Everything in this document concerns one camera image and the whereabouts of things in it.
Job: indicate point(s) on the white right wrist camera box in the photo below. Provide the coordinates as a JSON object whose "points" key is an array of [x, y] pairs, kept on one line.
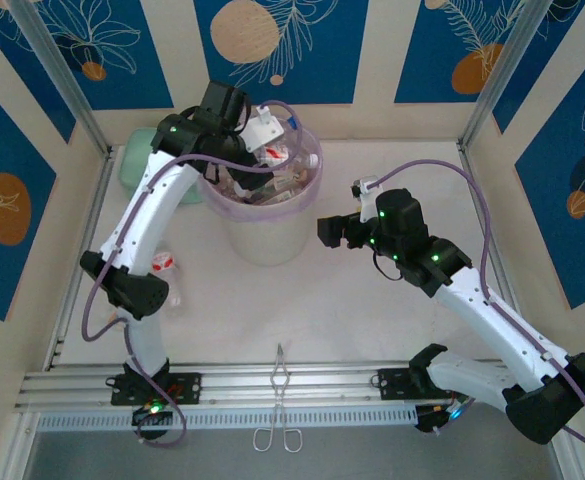
{"points": [[370, 186]]}

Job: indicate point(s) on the aluminium side rail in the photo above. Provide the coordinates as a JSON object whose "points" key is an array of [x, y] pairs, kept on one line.
{"points": [[499, 250], [91, 215]]}

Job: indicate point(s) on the metal tongs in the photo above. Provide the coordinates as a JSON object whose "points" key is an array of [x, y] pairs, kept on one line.
{"points": [[278, 382]]}

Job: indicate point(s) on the white bin with purple bag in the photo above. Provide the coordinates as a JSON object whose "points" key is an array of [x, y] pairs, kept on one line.
{"points": [[267, 240]]}

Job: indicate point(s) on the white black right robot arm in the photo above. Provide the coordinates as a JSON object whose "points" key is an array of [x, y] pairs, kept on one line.
{"points": [[492, 325]]}

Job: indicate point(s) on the mint green plastic container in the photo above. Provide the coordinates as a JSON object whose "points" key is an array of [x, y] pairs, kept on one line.
{"points": [[137, 155]]}

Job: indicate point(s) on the aluminium frame post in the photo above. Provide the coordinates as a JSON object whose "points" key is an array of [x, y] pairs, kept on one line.
{"points": [[62, 75]]}

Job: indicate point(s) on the clear plastic bottle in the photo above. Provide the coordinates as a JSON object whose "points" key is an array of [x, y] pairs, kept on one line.
{"points": [[313, 160]]}

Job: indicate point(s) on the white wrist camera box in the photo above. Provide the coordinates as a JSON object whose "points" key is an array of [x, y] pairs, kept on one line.
{"points": [[370, 186], [264, 131]]}

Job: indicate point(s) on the clear bottle red white label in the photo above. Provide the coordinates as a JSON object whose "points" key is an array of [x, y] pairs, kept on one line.
{"points": [[164, 265]]}

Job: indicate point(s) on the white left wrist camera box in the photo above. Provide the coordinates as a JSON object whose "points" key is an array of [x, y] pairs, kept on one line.
{"points": [[264, 131]]}

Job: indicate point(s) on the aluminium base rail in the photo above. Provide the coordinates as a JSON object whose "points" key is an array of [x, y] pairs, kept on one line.
{"points": [[332, 385]]}

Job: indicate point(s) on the clear plastic rod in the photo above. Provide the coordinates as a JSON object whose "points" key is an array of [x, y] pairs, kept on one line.
{"points": [[502, 75]]}

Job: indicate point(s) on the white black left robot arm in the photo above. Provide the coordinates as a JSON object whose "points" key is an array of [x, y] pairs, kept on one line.
{"points": [[142, 220]]}

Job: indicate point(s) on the black base electronics unit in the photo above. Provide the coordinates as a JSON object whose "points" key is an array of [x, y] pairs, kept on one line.
{"points": [[442, 417], [149, 411]]}

